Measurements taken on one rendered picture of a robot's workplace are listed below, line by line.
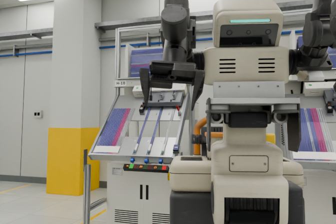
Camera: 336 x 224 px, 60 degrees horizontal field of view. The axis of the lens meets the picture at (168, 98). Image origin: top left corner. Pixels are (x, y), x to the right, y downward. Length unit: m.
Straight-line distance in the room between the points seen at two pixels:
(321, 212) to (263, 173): 1.50
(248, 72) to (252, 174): 0.32
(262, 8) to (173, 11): 0.39
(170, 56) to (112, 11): 4.18
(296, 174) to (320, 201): 1.17
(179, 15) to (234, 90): 0.38
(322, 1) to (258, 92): 0.31
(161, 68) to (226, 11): 0.38
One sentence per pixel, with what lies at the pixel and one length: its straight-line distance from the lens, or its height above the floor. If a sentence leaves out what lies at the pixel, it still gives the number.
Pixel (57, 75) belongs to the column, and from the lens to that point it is 4.42.
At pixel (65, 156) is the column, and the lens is 4.28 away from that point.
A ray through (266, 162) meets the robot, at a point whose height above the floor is 0.85.
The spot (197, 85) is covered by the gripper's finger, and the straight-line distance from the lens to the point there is 0.61.
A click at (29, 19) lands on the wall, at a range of 5.69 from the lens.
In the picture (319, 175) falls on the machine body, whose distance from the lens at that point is 2.41.
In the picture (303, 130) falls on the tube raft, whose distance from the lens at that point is 2.25.
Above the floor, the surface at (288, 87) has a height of 1.27.
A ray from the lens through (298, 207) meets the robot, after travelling 1.15.
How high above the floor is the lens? 0.97
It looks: 5 degrees up
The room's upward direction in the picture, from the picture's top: straight up
